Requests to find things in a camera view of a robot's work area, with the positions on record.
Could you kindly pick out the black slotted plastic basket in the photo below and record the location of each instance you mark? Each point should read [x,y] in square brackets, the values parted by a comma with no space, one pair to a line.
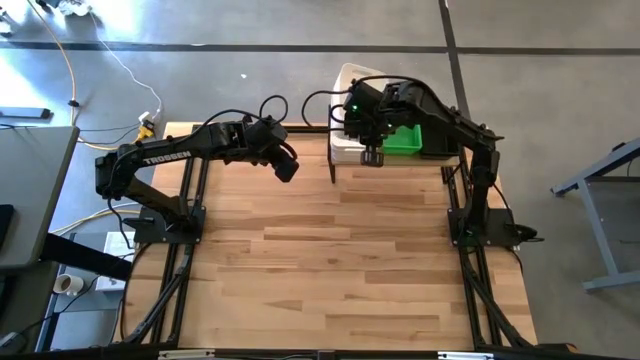
[440,148]

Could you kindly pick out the grey desk with black leg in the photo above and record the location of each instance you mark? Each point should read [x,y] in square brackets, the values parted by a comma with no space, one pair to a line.
[35,190]

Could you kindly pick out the green slotted plastic basket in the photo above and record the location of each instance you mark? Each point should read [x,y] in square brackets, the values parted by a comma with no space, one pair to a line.
[405,143]

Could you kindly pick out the black flat bar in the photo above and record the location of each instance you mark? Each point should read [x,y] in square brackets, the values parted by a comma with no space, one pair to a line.
[25,113]

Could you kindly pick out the black aluminium rig frame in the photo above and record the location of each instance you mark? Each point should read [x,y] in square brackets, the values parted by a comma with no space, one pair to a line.
[175,310]

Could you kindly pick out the black flat device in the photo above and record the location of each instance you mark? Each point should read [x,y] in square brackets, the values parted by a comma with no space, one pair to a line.
[5,227]

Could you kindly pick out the white power supply box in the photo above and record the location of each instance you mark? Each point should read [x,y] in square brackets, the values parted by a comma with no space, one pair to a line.
[117,248]

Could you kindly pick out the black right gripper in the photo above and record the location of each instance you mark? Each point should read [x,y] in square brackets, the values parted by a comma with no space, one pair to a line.
[365,115]

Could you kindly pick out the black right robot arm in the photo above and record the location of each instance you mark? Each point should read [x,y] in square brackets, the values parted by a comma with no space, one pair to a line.
[450,118]

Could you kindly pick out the white crumpled paper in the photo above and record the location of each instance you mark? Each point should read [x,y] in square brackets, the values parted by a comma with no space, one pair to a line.
[75,7]

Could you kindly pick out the grey metal table frame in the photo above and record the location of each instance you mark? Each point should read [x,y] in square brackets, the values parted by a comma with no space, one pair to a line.
[607,250]

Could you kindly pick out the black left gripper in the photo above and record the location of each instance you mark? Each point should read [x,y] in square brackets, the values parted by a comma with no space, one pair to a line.
[277,150]

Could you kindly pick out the white yellow power strip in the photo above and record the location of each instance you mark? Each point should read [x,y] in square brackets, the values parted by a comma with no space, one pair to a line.
[147,127]

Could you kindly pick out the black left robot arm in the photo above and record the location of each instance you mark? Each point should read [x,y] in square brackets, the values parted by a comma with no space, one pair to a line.
[165,159]

